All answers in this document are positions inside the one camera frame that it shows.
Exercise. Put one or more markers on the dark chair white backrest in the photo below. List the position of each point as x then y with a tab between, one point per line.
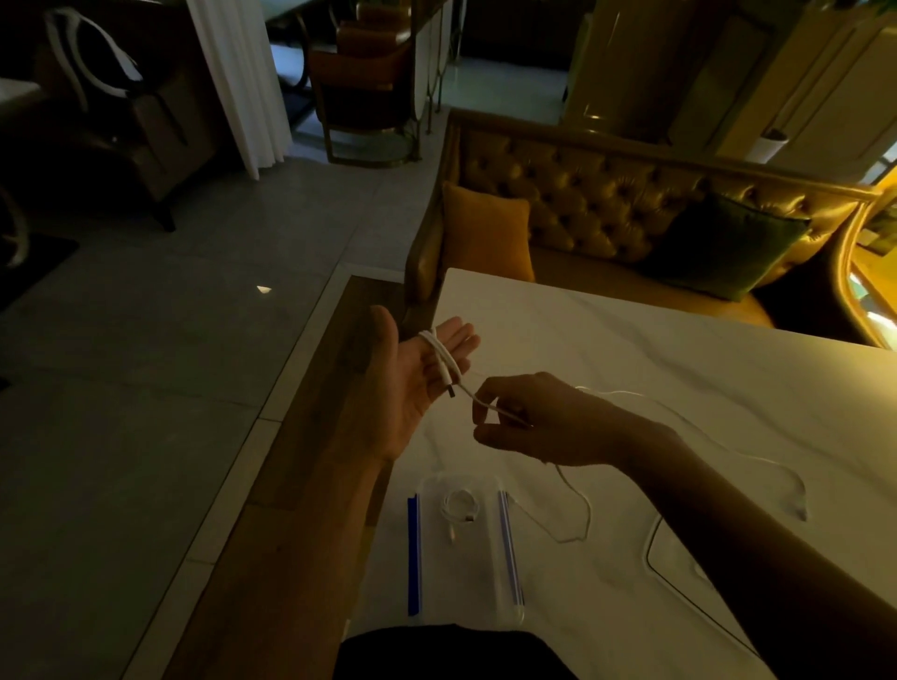
140	119

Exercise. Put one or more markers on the person's right thumb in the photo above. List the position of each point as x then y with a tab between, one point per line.
501	436

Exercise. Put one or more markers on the person's left forearm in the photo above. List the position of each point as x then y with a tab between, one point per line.
315	560

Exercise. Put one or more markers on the orange cushion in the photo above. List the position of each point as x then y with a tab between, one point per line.
487	231

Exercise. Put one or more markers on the person's right forearm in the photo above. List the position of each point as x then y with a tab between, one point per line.
764	560

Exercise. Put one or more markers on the white curtain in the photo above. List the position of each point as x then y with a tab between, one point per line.
242	77

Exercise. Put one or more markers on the person's left thumb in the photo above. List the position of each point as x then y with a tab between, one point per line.
385	335

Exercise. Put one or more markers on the dark green cushion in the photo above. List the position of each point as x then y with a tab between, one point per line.
722	249

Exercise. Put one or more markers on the tufted tan leather sofa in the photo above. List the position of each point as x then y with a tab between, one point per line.
595	203

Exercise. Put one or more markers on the person's left hand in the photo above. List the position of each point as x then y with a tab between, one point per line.
403	392

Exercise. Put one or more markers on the glossy gold column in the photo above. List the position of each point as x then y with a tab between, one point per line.
624	63

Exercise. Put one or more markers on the person's right hand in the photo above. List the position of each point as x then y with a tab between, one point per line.
567	427

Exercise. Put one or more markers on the clear plastic bag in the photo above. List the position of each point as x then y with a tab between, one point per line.
683	567

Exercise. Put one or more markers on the cream panelled cabinet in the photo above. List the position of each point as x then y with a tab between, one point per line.
813	77

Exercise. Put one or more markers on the clear zip bag blue seal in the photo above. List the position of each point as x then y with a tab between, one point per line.
466	560

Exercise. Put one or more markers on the brown leather chair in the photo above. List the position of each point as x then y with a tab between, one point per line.
364	84

